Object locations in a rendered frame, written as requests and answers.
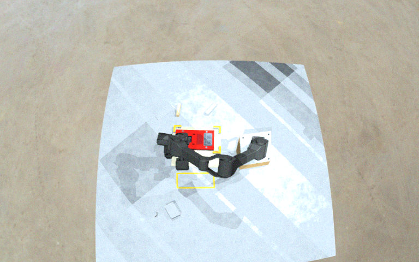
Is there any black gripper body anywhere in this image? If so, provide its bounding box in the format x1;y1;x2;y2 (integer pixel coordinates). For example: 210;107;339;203
175;133;189;171

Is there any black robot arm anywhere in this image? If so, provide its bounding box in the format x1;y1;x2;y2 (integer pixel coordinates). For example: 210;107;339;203
157;133;269;178

